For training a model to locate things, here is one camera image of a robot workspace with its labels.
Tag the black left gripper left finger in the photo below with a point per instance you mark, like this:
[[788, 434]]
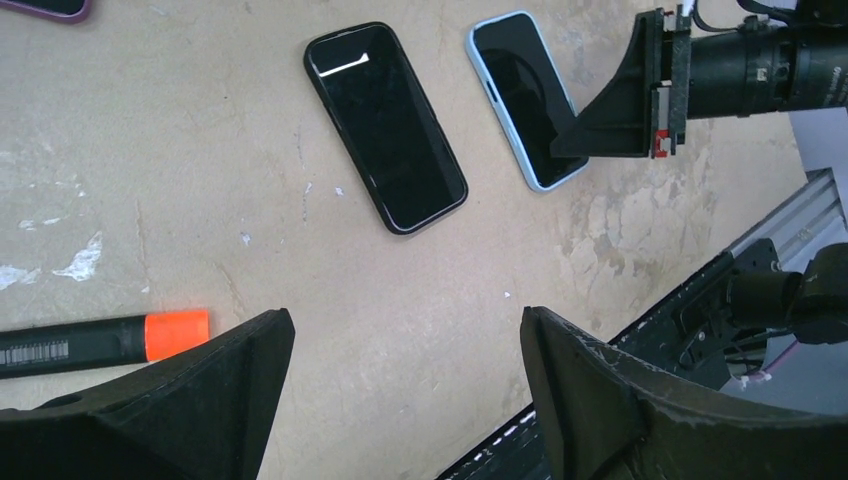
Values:
[[206, 413]]

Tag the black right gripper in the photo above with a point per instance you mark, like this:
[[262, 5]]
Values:
[[712, 72]]

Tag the light blue phone case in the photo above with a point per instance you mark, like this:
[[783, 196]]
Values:
[[478, 73]]

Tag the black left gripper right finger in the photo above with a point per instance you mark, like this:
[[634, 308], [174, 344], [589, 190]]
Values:
[[606, 414]]

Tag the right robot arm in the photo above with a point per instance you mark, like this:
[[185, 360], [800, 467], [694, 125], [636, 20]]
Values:
[[812, 305]]

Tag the black orange highlighter marker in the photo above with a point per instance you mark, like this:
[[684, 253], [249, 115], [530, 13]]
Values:
[[101, 343]]

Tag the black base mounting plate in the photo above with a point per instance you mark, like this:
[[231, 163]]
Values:
[[673, 335]]

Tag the aluminium frame rail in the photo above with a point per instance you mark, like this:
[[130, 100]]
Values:
[[809, 220]]

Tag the black phone silver frame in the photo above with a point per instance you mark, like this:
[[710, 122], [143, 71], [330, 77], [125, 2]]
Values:
[[387, 124]]

